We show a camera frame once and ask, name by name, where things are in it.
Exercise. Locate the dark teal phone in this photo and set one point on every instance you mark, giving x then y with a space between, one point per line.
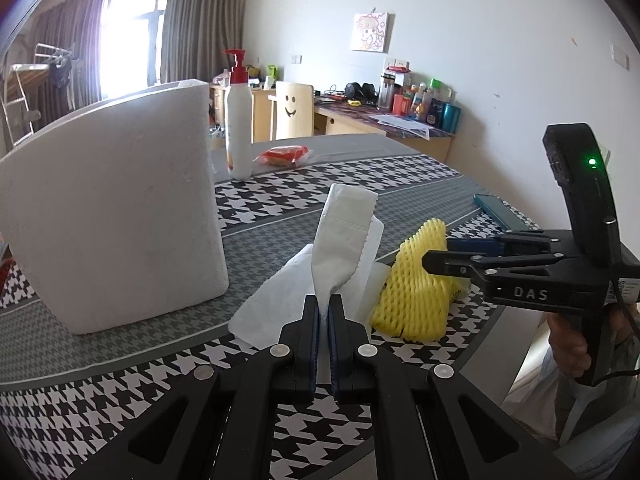
505 212

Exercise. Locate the black headphones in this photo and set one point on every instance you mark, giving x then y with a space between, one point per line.
352 91

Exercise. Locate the person's light clothing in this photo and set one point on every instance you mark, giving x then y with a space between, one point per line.
530 400

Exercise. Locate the cluster of toiletry bottles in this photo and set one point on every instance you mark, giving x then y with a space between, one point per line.
435 110

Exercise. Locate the patterned desk cloth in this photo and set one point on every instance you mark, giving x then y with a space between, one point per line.
360 110

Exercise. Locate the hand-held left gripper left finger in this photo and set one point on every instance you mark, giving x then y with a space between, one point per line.
314 350

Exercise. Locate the yellow foam net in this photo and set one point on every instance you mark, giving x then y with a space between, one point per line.
410 285

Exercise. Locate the white pump lotion bottle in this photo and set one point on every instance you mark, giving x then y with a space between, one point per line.
238 125

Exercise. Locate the wooden smiley face chair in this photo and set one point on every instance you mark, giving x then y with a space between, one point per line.
292 110

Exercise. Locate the green paper bag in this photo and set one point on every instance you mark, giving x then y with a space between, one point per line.
272 71

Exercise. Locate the dark hanging clothes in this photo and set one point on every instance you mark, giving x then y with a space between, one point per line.
60 72

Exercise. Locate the white foam box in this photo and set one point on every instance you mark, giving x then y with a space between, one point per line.
110 210

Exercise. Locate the cartoon wall picture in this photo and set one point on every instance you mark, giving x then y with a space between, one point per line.
370 32

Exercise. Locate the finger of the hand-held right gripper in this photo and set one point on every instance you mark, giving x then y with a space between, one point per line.
470 245
450 262

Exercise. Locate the red snack packet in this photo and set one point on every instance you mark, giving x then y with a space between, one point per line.
282 155

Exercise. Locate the white wall switch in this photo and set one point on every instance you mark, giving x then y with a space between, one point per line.
621 55

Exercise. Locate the white paper tissue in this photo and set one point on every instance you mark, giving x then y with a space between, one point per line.
340 230

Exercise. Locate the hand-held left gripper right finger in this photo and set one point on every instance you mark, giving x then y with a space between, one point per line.
336 350

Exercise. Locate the houndstooth tablecloth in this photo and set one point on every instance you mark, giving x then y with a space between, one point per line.
270 210

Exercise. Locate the printed paper sheets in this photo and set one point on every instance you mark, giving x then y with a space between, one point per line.
400 122

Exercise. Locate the glass balcony door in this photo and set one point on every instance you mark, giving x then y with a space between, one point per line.
130 50

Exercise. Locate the long wooden desk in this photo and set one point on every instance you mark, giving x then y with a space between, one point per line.
350 125

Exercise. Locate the person's right hand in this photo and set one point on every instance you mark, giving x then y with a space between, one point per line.
565 345

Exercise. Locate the brown curtain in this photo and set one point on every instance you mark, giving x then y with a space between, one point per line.
75 50
205 25

